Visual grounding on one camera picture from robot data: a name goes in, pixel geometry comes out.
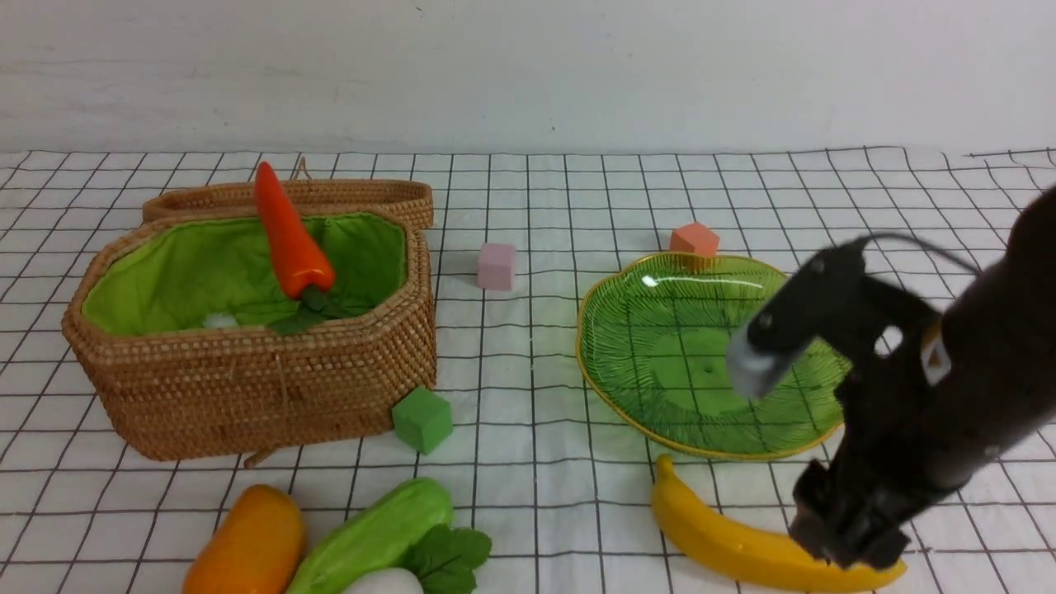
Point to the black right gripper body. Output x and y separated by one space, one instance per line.
911 444

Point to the yellow toy banana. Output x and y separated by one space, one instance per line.
744 553

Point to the white toy radish with leaves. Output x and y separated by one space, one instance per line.
443 561

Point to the green toy cucumber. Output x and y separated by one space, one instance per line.
375 538

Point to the orange toy carrot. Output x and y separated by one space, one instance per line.
300 260

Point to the orange toy mango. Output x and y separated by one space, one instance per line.
257 548

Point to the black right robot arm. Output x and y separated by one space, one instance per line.
963 387

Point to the green glass leaf plate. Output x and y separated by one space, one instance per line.
651 342

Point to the orange foam cube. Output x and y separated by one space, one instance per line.
694 237

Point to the white grid tablecloth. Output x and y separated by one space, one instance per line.
535 459

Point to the pink foam cube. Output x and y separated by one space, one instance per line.
497 267

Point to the green foam cube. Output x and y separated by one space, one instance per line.
423 420

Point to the woven rattan basket lid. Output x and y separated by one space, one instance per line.
410 202

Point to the woven rattan basket green lining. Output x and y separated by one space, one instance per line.
194 349

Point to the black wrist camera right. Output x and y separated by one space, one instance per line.
833 299

